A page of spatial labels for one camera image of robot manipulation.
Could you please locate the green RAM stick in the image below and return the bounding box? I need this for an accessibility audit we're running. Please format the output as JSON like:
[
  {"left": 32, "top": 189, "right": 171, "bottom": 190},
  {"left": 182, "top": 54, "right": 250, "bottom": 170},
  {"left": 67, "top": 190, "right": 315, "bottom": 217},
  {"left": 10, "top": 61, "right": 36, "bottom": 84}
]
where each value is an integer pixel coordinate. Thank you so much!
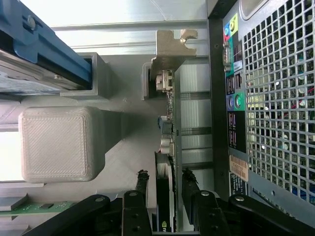
[{"left": 9, "top": 200, "right": 79, "bottom": 217}]

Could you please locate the grey printed parts rack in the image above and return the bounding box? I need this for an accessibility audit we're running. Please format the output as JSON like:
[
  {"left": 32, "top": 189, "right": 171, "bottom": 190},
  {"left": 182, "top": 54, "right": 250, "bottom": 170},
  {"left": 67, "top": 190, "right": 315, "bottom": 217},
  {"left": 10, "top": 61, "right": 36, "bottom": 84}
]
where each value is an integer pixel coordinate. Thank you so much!
[{"left": 18, "top": 52, "right": 173, "bottom": 214}]

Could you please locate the silver CPU chip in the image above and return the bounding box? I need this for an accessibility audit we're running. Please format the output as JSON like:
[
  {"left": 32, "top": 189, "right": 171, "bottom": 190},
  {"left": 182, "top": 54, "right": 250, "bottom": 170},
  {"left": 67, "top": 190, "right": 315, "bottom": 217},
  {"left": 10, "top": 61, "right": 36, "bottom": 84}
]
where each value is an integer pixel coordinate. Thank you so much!
[{"left": 0, "top": 193, "right": 28, "bottom": 211}]

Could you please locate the open grey PC case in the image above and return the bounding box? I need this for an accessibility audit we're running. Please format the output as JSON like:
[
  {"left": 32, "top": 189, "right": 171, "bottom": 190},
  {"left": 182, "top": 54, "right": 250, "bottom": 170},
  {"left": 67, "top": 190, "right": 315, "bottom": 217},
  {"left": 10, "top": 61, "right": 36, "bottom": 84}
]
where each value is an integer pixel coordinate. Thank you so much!
[{"left": 206, "top": 0, "right": 315, "bottom": 236}]

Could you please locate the hard disk in blue carrier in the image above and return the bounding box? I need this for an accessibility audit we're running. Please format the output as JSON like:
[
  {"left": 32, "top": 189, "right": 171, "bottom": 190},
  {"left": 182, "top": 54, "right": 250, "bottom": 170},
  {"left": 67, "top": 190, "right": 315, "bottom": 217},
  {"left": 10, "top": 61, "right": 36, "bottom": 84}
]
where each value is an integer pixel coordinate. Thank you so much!
[{"left": 0, "top": 0, "right": 93, "bottom": 95}]

